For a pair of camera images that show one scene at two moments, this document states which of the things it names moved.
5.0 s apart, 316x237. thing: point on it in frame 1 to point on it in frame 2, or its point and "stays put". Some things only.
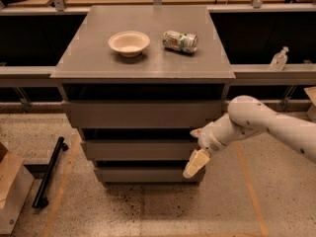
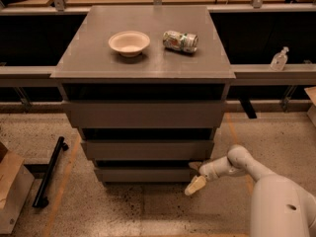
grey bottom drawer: x=154 y=176 stays put
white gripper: x=207 y=138 to x=207 y=170
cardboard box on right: x=310 y=93 stays put
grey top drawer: x=142 y=114 stays put
